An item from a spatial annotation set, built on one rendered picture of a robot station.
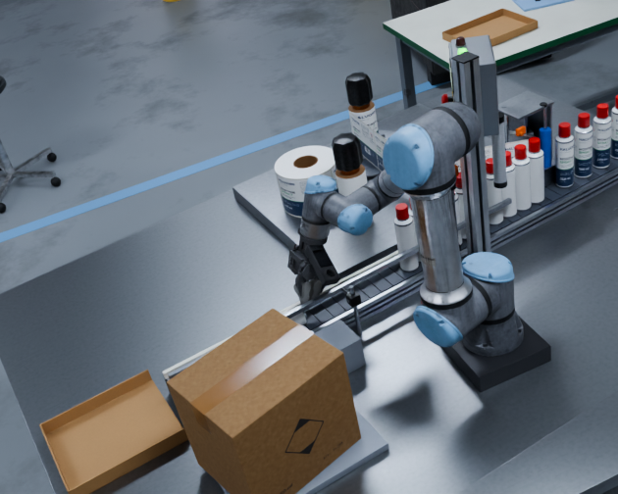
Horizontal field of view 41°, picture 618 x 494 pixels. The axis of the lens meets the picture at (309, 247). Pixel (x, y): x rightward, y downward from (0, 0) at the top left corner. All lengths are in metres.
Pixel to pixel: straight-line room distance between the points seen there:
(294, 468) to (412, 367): 0.46
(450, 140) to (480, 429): 0.68
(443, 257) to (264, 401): 0.48
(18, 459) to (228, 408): 1.89
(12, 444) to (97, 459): 1.47
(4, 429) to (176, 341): 1.44
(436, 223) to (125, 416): 0.96
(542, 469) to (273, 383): 0.60
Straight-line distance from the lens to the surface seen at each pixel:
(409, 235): 2.24
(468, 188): 2.14
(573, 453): 1.91
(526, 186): 2.47
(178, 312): 2.45
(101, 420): 2.21
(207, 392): 1.74
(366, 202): 2.00
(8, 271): 4.58
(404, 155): 1.63
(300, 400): 1.72
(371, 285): 2.28
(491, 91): 2.02
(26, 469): 3.44
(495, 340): 2.02
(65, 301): 2.67
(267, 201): 2.73
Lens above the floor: 2.30
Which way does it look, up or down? 35 degrees down
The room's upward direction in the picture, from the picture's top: 12 degrees counter-clockwise
